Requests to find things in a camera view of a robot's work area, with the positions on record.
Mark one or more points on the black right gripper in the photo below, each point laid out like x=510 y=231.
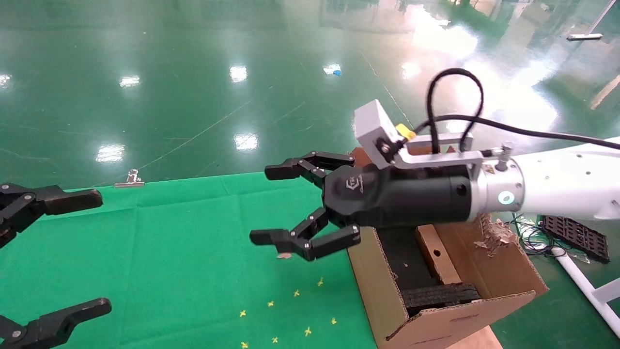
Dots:
x=402 y=198

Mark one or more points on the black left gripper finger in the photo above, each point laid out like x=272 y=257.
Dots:
x=63 y=201
x=53 y=325

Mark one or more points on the small brown cardboard box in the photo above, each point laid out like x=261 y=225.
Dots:
x=438 y=259

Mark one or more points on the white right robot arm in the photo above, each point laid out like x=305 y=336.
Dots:
x=566 y=184

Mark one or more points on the small brown cardboard scrap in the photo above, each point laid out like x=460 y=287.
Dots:
x=285 y=256

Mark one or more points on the large brown cardboard carton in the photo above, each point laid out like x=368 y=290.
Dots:
x=378 y=291

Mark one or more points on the silver metal binder clip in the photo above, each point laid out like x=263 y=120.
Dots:
x=130 y=180

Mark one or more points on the green table cloth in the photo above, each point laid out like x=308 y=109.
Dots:
x=169 y=242

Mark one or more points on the black foam liner sheet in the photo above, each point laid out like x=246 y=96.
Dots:
x=407 y=257

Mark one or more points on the black ribbed foam block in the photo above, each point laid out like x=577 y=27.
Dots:
x=436 y=296

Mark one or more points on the black perforated plastic tray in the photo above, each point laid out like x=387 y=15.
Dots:
x=576 y=235

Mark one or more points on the flat clear plastic bag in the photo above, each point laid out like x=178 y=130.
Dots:
x=581 y=256

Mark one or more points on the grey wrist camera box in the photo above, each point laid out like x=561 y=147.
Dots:
x=375 y=123

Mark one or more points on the grey metal camera bracket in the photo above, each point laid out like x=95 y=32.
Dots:
x=436 y=159

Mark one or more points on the white metal frame leg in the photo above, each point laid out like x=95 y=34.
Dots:
x=586 y=286

